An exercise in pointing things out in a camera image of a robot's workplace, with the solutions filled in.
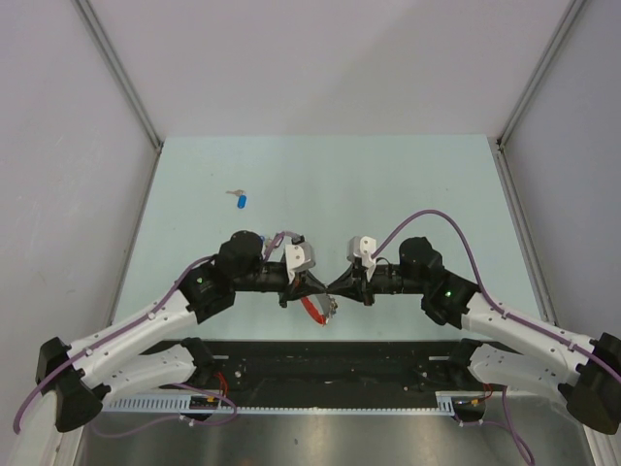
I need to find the left aluminium corner post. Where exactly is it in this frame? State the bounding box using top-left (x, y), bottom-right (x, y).
top-left (72, 0), bottom-right (164, 151)

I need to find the white slotted cable duct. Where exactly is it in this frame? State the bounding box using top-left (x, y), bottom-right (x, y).
top-left (104, 392), bottom-right (460, 418)

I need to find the aluminium corner post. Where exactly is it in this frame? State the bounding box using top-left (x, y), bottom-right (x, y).
top-left (494, 0), bottom-right (588, 147)
top-left (72, 0), bottom-right (164, 151)

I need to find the right aluminium corner post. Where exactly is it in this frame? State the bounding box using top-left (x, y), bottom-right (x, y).
top-left (494, 0), bottom-right (588, 147)

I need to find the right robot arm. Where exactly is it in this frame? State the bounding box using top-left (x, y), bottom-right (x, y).
top-left (328, 237), bottom-right (620, 435)

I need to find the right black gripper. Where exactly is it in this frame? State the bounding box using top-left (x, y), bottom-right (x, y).
top-left (326, 261), bottom-right (426, 307)

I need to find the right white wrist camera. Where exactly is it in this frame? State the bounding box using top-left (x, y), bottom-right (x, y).
top-left (346, 236), bottom-right (377, 281)

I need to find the red-handled metal key holder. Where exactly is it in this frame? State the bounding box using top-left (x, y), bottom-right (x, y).
top-left (301, 293), bottom-right (339, 326)

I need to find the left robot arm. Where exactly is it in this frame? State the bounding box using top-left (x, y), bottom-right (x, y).
top-left (35, 230), bottom-right (327, 433)

